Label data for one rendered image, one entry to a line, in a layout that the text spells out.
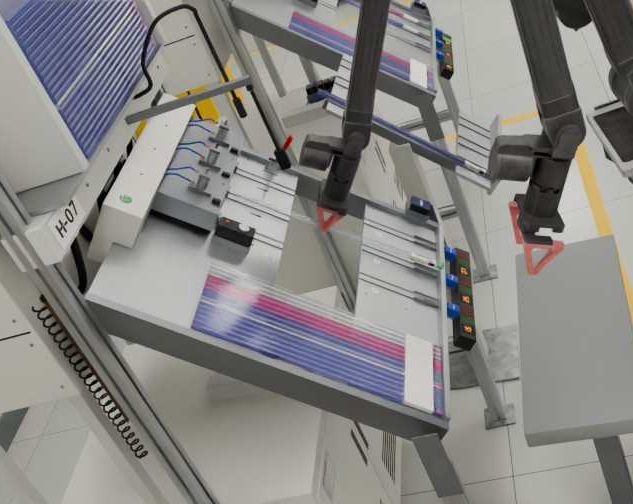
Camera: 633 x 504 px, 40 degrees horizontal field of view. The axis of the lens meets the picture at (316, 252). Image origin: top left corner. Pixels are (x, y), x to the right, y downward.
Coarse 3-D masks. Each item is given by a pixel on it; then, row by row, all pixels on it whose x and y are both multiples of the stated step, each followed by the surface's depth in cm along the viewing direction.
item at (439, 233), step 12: (444, 264) 206; (444, 276) 202; (444, 288) 198; (444, 300) 194; (444, 312) 191; (444, 324) 188; (444, 336) 184; (444, 348) 181; (444, 360) 178; (444, 372) 175; (444, 384) 172; (444, 396) 170; (444, 408) 168; (444, 420) 166
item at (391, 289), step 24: (384, 216) 216; (384, 240) 208; (408, 240) 212; (432, 240) 216; (360, 264) 197; (384, 264) 200; (408, 264) 204; (360, 288) 190; (384, 288) 193; (408, 288) 197; (432, 288) 200; (360, 312) 183; (384, 312) 186; (408, 312) 190; (432, 312) 193; (432, 336) 186
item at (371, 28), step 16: (368, 0) 169; (384, 0) 169; (368, 16) 170; (384, 16) 170; (368, 32) 172; (384, 32) 172; (368, 48) 174; (352, 64) 177; (368, 64) 175; (352, 80) 178; (368, 80) 177; (352, 96) 179; (368, 96) 179; (352, 112) 180; (368, 112) 180; (352, 128) 182; (368, 128) 182
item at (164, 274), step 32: (256, 160) 213; (256, 192) 203; (288, 192) 208; (160, 224) 180; (256, 224) 193; (128, 256) 169; (160, 256) 173; (192, 256) 176; (224, 256) 180; (256, 256) 184; (96, 288) 159; (128, 288) 162; (160, 288) 166; (192, 288) 169; (192, 320) 162; (256, 352) 162
